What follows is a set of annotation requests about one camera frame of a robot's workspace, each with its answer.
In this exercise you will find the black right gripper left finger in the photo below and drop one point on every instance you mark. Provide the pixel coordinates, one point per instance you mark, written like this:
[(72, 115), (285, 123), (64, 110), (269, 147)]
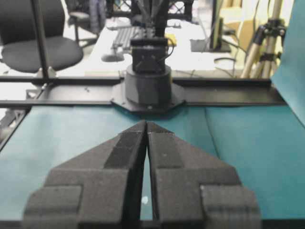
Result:
[(98, 189)]

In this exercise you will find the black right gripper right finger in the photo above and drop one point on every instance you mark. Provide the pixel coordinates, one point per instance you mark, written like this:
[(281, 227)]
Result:
[(192, 189)]

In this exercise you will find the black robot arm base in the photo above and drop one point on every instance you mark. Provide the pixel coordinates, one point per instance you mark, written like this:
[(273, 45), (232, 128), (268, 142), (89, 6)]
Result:
[(148, 85)]

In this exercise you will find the teal paper backdrop sheet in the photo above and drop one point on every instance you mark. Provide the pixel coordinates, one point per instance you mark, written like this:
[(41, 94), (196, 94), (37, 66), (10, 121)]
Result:
[(289, 78)]

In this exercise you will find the black computer keyboard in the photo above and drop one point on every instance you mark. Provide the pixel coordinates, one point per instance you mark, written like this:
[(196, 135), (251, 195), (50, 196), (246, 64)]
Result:
[(124, 37)]

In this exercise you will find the black office chair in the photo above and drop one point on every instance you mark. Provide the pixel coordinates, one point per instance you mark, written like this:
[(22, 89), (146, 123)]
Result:
[(20, 49)]

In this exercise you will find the black aluminium frame rail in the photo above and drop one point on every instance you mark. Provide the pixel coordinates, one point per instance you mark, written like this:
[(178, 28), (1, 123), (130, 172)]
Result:
[(70, 91)]

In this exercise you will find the grey camera tripod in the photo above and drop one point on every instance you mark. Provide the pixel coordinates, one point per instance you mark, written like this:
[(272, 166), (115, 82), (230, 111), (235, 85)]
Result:
[(261, 59)]

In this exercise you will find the black vertical frame post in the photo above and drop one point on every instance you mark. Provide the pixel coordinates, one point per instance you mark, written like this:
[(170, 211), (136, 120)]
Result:
[(46, 71)]

